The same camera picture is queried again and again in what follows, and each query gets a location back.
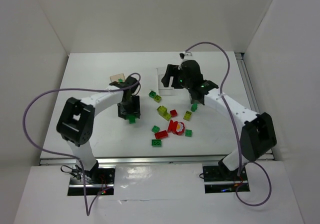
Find small red square lego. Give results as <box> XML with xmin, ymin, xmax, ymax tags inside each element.
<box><xmin>169</xmin><ymin>109</ymin><xmax>178</xmax><ymax>118</ymax></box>

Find aluminium rail front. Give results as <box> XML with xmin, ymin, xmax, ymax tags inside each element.
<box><xmin>38</xmin><ymin>153</ymin><xmax>276</xmax><ymax>166</ymax></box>

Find lime stepped lego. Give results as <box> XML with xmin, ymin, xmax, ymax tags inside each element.
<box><xmin>156</xmin><ymin>105</ymin><xmax>172</xmax><ymax>121</ymax></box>

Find red flower lego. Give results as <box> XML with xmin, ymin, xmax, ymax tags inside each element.
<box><xmin>167</xmin><ymin>120</ymin><xmax>186</xmax><ymax>136</ymax></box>

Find clear plastic container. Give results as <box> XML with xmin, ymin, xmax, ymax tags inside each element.
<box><xmin>156</xmin><ymin>67</ymin><xmax>176</xmax><ymax>97</ymax></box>

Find green lego plate stack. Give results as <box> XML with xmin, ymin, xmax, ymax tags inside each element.
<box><xmin>126</xmin><ymin>114</ymin><xmax>137</xmax><ymax>124</ymax></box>

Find aluminium rail right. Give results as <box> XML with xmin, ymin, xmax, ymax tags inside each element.
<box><xmin>234</xmin><ymin>52</ymin><xmax>260</xmax><ymax>113</ymax></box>

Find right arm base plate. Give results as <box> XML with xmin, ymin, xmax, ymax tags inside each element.
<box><xmin>199</xmin><ymin>165</ymin><xmax>250</xmax><ymax>194</ymax></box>

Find small green lego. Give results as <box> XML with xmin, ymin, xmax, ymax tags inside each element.
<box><xmin>151</xmin><ymin>125</ymin><xmax>160</xmax><ymax>133</ymax></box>

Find lime lego right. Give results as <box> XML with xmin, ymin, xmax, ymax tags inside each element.
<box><xmin>183</xmin><ymin>110</ymin><xmax>193</xmax><ymax>121</ymax></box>

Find red rectangular lego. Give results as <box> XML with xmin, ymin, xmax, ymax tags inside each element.
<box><xmin>154</xmin><ymin>130</ymin><xmax>169</xmax><ymax>140</ymax></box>

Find lime square lego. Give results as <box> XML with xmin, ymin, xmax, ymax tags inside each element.
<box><xmin>153</xmin><ymin>95</ymin><xmax>162</xmax><ymax>103</ymax></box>

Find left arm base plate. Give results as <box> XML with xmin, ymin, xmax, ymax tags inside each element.
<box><xmin>60</xmin><ymin>165</ymin><xmax>116</xmax><ymax>196</ymax></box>

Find green flat lego front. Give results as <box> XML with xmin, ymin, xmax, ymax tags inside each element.
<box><xmin>151</xmin><ymin>139</ymin><xmax>162</xmax><ymax>147</ymax></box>

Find aluminium rail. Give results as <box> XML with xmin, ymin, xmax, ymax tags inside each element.
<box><xmin>234</xmin><ymin>52</ymin><xmax>260</xmax><ymax>113</ymax></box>
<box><xmin>38</xmin><ymin>153</ymin><xmax>276</xmax><ymax>166</ymax></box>

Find dark green square lego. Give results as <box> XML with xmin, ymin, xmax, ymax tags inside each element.
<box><xmin>148</xmin><ymin>90</ymin><xmax>157</xmax><ymax>99</ymax></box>

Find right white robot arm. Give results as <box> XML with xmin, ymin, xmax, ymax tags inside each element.
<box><xmin>161</xmin><ymin>60</ymin><xmax>277</xmax><ymax>173</ymax></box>

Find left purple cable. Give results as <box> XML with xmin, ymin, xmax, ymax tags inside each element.
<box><xmin>23</xmin><ymin>72</ymin><xmax>142</xmax><ymax>217</ymax></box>

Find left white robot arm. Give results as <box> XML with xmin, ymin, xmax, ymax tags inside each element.
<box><xmin>56</xmin><ymin>76</ymin><xmax>141</xmax><ymax>181</ymax></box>

